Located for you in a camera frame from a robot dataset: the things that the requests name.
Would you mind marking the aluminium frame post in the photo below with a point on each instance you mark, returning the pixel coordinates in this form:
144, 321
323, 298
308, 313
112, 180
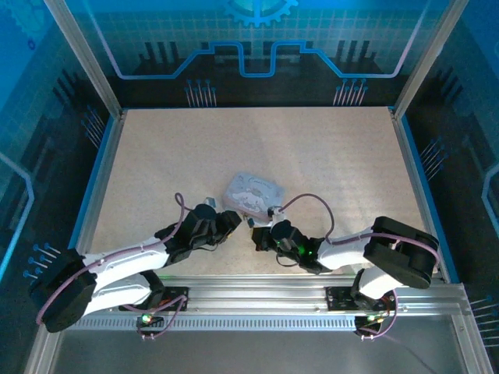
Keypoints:
83, 58
429, 58

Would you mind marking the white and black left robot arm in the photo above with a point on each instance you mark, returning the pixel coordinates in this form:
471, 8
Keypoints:
124, 258

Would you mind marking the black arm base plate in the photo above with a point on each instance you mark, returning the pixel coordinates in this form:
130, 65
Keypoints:
337, 298
175, 298

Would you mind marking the small LED controller board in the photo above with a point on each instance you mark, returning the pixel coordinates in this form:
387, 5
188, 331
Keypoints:
146, 319
370, 319

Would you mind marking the pale cartoon print tin box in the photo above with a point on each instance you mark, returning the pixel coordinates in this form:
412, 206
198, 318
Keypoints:
253, 191

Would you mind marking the grey metal panel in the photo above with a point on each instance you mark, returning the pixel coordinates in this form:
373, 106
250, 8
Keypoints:
234, 354

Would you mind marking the aluminium mounting rail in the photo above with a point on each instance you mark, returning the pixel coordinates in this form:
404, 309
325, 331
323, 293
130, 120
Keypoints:
253, 292

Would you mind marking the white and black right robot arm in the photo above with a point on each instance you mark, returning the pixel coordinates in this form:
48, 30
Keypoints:
343, 253

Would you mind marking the aluminium table side rail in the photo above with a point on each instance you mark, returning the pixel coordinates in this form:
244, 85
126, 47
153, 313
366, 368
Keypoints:
110, 156
408, 156

